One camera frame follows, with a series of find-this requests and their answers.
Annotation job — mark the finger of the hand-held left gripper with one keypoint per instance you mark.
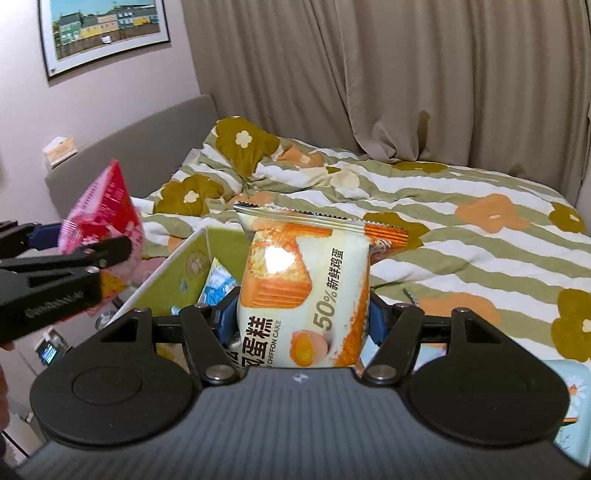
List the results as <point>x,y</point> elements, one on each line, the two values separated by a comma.
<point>41,235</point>
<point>69,263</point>

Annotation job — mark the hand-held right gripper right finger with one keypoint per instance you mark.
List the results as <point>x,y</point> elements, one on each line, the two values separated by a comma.
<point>375,318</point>

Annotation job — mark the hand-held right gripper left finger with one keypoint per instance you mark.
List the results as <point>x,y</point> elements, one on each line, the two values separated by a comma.
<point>227,318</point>

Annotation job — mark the green cardboard box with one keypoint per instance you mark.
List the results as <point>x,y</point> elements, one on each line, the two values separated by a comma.
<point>184,272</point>

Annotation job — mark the pink snack packet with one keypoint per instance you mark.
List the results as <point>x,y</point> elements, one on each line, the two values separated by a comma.
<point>106,207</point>

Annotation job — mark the orange white cake packet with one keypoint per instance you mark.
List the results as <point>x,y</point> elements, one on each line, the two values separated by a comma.
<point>295,295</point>

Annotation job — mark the blue white snack packet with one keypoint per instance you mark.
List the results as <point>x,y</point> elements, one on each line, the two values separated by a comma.
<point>217,284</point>

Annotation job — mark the small electronic device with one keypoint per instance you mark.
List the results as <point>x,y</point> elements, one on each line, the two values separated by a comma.
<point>50,350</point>

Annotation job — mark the tissue box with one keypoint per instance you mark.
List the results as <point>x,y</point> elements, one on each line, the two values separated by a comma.
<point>60,151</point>

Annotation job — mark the floral striped blanket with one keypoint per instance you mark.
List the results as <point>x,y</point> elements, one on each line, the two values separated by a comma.
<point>461,240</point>

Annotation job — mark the grey bed headboard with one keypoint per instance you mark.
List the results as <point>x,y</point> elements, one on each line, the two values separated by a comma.
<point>138,152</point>

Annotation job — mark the beige curtain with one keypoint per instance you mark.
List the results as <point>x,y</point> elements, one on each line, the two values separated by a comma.
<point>369,69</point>

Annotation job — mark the framed wall picture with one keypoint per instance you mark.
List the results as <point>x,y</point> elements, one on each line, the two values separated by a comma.
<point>106,27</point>

